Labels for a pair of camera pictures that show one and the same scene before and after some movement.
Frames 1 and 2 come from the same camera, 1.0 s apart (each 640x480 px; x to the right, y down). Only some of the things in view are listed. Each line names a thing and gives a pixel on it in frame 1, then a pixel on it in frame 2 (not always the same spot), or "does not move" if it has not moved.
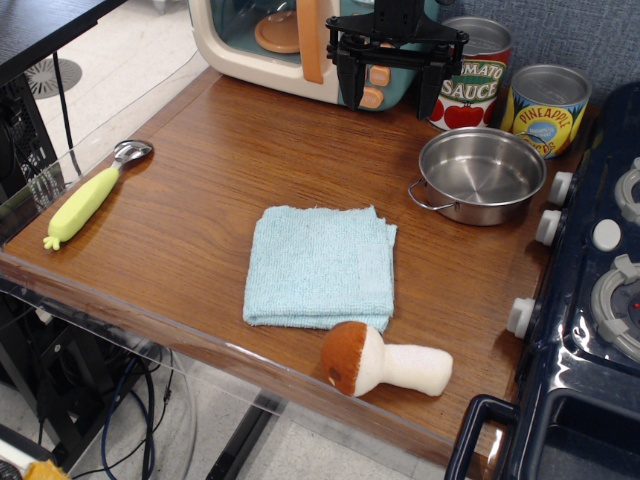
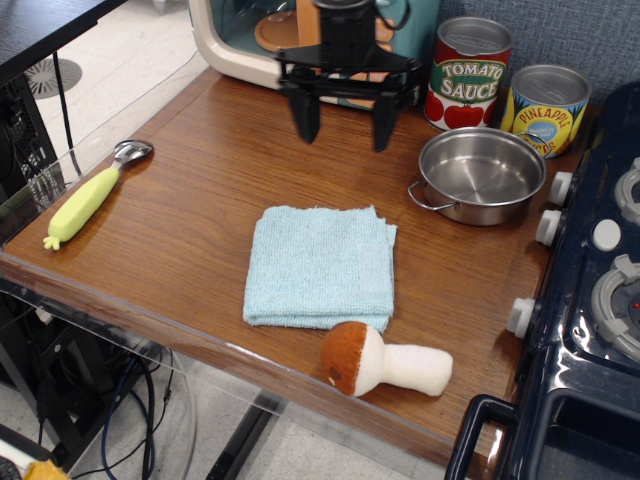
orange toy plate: [279, 31] does not move
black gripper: [398, 31] -> [347, 58]
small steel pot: [489, 175] does not move
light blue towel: [319, 267] does not move
